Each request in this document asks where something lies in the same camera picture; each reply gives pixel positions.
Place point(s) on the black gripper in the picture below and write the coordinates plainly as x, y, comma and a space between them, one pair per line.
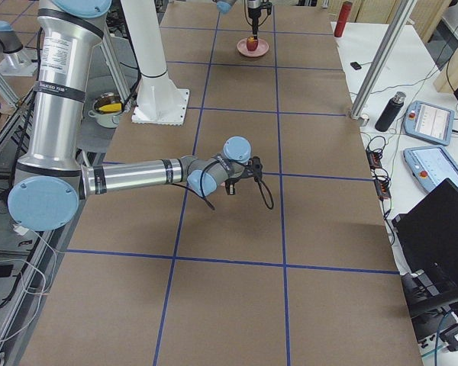
253, 14
232, 187

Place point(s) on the red apple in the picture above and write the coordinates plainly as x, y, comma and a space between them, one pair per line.
251, 44

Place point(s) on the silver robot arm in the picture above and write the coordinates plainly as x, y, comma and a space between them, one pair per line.
49, 182
224, 6

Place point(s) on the pink plate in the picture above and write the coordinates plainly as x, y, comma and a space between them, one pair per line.
261, 50

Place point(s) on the red bottle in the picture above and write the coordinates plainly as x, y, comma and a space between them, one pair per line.
342, 19

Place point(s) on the small black device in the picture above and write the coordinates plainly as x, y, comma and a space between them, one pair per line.
356, 65

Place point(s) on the black orange usb hub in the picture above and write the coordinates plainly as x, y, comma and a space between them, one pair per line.
374, 159

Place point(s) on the white enamel pot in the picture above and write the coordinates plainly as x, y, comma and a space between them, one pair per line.
106, 110

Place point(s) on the black water bottle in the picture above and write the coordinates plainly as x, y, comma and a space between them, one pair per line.
390, 111

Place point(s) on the near teach pendant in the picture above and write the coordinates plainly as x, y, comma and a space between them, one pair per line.
431, 165

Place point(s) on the teach pendant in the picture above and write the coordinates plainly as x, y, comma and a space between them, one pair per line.
429, 122
431, 165

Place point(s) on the far teach pendant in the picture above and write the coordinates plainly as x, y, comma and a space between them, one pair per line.
429, 122

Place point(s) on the black laptop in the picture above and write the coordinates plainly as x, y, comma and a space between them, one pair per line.
428, 233

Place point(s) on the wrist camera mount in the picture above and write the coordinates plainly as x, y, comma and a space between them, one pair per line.
255, 167

